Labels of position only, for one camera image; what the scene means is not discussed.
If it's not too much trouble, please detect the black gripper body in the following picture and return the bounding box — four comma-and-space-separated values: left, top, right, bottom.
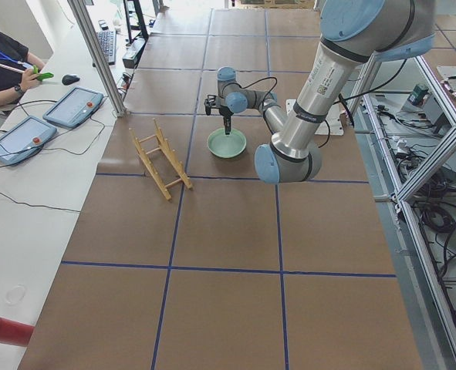
219, 106, 232, 120

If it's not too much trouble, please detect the light green plate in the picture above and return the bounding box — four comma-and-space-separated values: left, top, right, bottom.
207, 128, 247, 159

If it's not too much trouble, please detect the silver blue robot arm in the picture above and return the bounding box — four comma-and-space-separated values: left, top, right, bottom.
204, 1, 436, 184

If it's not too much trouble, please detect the wooden dish rack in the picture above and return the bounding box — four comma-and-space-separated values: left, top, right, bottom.
128, 119, 193, 201

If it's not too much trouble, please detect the black keyboard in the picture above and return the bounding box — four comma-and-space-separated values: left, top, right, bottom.
96, 30, 117, 65

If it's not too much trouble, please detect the far teach pendant tablet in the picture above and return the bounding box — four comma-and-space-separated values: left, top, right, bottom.
43, 86, 104, 129

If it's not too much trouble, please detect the teach pendant tablet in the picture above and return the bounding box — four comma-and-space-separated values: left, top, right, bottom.
43, 86, 104, 129
0, 116, 57, 166

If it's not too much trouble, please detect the black computer mouse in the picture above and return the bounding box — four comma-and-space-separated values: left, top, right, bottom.
61, 74, 80, 86

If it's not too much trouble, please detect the green phone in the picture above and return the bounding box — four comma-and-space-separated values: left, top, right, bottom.
32, 65, 54, 82

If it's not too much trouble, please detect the green power supply box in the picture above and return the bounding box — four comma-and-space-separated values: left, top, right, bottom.
408, 83, 429, 106

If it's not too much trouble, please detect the near teach pendant tablet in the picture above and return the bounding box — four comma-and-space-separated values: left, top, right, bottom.
0, 116, 57, 166

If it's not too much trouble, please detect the person in black shirt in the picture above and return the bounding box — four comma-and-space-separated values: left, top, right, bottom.
0, 32, 45, 106

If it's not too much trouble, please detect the red cylinder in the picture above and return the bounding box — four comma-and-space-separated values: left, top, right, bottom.
0, 317, 34, 347

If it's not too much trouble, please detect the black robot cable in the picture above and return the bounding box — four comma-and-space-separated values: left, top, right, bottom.
238, 76, 279, 102

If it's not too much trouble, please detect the aluminium frame post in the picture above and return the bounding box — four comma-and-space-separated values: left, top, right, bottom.
67, 0, 127, 117

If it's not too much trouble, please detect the aluminium frame rail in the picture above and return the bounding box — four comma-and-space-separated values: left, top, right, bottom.
363, 57, 456, 362

